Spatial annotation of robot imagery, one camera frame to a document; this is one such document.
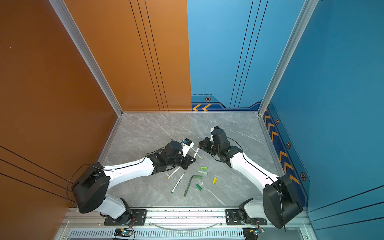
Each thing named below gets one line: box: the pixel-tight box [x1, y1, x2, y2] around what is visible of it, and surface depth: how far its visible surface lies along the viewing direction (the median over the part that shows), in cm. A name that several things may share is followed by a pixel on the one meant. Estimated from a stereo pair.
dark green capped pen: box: [183, 175, 203, 198], surface depth 88 cm
